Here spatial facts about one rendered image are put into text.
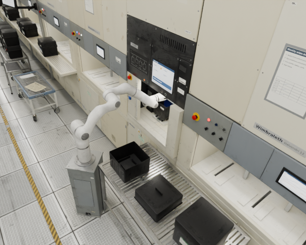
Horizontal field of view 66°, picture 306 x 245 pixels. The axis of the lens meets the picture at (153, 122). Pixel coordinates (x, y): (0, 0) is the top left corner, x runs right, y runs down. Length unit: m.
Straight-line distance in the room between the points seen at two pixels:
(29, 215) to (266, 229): 2.38
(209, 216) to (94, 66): 2.91
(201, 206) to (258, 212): 0.49
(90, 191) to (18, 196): 1.06
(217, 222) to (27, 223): 2.06
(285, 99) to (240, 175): 1.05
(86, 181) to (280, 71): 1.87
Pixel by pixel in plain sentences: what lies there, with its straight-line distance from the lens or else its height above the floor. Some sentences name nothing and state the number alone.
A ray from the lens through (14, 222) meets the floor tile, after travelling 3.13.
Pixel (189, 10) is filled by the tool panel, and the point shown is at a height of 2.14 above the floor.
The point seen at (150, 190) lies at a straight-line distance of 2.01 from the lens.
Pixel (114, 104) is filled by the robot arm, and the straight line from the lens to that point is 2.06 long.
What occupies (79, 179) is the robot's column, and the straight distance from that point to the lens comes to 2.45.
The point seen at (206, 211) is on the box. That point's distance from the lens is 1.79.
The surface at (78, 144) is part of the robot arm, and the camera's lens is 2.23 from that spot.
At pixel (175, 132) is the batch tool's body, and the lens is 2.06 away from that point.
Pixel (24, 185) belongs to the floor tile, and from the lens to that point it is 3.42.
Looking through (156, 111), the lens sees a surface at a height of 0.98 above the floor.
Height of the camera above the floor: 2.46
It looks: 37 degrees down
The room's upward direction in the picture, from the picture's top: 4 degrees clockwise
